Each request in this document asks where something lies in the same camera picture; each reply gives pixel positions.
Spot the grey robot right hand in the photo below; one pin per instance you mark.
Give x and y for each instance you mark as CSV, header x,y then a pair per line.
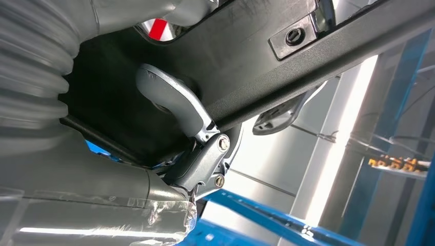
x,y
85,190

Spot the blue metal rack with worktop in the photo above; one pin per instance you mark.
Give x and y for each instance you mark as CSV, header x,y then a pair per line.
x,y
258,210

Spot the red barrier belt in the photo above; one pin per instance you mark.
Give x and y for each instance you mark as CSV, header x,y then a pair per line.
x,y
158,29

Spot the yellow orange small items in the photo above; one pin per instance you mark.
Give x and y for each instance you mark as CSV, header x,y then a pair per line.
x,y
397,164

